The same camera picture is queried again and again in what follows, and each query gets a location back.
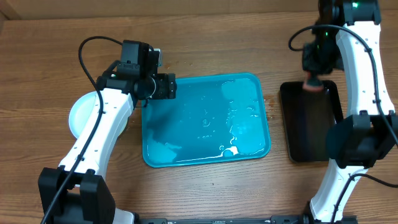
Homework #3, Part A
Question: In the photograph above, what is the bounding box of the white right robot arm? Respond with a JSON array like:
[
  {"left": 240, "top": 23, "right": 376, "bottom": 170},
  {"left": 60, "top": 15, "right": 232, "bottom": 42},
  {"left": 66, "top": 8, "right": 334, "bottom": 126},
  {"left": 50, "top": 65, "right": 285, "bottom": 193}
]
[{"left": 302, "top": 0, "right": 397, "bottom": 223}]

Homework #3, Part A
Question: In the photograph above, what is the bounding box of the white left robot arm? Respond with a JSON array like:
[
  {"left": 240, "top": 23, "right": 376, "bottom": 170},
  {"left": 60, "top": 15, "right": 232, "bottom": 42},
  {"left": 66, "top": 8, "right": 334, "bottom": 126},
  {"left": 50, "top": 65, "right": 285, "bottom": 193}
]
[{"left": 38, "top": 40, "right": 177, "bottom": 223}]

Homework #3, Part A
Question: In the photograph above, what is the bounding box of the light green plate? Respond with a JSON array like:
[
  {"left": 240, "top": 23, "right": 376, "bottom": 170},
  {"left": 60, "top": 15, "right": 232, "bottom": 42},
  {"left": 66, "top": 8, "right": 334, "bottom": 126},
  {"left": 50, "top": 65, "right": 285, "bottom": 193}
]
[{"left": 69, "top": 88, "right": 134, "bottom": 144}]

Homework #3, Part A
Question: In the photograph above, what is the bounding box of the blue plastic tray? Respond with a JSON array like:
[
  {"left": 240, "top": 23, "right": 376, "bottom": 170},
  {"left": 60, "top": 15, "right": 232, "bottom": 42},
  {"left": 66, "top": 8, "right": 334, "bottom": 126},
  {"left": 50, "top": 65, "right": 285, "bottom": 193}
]
[{"left": 142, "top": 73, "right": 271, "bottom": 168}]

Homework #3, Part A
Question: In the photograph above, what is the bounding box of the black rectangular tray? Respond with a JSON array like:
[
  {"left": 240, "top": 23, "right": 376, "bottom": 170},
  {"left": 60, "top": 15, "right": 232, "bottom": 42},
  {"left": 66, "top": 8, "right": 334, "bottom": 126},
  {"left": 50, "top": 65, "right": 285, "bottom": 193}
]
[{"left": 279, "top": 80, "right": 343, "bottom": 163}]

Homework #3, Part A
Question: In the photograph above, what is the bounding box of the orange green scrub sponge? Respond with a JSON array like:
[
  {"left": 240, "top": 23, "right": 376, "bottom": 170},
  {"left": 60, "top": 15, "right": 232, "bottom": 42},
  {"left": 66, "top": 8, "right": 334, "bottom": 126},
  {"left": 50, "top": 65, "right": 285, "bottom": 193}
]
[{"left": 302, "top": 72, "right": 324, "bottom": 92}]

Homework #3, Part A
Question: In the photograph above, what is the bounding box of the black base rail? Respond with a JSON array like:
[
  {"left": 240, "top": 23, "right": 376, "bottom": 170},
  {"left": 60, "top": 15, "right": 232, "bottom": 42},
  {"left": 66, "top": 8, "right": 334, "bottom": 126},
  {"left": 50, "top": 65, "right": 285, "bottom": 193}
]
[{"left": 136, "top": 215, "right": 321, "bottom": 224}]

